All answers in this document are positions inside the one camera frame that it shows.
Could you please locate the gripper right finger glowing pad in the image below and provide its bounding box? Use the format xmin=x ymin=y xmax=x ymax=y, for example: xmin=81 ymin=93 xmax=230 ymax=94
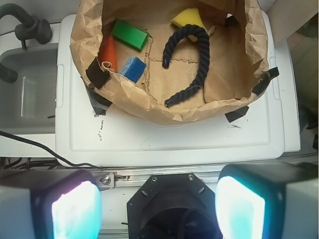
xmin=215 ymin=163 xmax=319 ymax=239

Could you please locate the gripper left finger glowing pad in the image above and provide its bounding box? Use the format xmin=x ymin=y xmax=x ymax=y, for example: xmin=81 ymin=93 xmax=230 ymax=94
xmin=0 ymin=169 xmax=102 ymax=239

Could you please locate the dark blue twisted rope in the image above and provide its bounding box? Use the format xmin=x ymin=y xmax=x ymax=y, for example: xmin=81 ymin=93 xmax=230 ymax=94
xmin=162 ymin=24 xmax=211 ymax=108

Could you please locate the white plastic bin lid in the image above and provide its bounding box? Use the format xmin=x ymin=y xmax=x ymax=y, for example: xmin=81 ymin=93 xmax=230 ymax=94
xmin=55 ymin=15 xmax=285 ymax=167

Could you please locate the grey toy sink basin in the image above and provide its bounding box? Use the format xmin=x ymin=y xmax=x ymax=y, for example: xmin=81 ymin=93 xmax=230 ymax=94
xmin=0 ymin=44 xmax=58 ymax=134

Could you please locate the brown paper bag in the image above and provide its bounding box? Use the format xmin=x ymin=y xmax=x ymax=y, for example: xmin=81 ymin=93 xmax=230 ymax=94
xmin=70 ymin=0 xmax=278 ymax=125

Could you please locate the blue sponge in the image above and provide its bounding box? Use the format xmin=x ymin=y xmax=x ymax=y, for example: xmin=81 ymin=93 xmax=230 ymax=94
xmin=119 ymin=57 xmax=147 ymax=83

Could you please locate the orange carrot toy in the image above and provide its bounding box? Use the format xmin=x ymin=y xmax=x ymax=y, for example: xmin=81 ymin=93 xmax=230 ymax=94
xmin=101 ymin=35 xmax=118 ymax=73

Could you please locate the black toy faucet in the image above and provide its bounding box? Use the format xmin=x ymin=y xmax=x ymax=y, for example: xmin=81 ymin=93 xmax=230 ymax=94
xmin=0 ymin=3 xmax=53 ymax=84

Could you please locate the green rectangular block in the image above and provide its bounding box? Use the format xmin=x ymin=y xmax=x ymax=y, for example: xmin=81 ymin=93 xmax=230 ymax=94
xmin=111 ymin=19 xmax=148 ymax=51

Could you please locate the yellow sponge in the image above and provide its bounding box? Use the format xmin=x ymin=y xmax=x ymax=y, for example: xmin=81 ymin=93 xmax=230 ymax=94
xmin=171 ymin=8 xmax=209 ymax=37

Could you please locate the black cable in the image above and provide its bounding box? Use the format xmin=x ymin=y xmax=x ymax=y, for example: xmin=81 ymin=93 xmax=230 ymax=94
xmin=0 ymin=130 xmax=105 ymax=170

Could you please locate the aluminium frame rail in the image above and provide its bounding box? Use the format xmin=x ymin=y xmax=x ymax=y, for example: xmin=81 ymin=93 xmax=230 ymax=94
xmin=91 ymin=164 xmax=224 ymax=191

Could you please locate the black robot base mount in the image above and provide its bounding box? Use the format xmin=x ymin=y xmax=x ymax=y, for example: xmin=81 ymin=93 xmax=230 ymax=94
xmin=127 ymin=180 xmax=223 ymax=239

